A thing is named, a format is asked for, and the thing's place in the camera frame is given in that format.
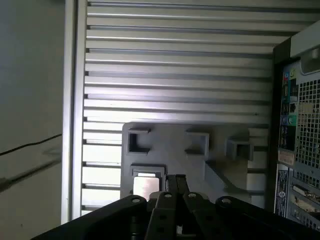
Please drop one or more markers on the open PC case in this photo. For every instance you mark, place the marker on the open PC case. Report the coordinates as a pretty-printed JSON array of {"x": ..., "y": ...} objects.
[{"x": 302, "y": 125}]

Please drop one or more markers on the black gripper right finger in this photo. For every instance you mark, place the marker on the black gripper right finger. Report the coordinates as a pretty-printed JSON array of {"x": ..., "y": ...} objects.
[{"x": 200, "y": 215}]

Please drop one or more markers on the silver CPU with green edge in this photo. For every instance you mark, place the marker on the silver CPU with green edge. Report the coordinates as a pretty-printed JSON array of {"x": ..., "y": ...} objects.
[{"x": 146, "y": 186}]

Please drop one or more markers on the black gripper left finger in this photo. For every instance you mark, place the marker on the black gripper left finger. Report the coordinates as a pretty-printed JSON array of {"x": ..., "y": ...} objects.
[{"x": 160, "y": 215}]

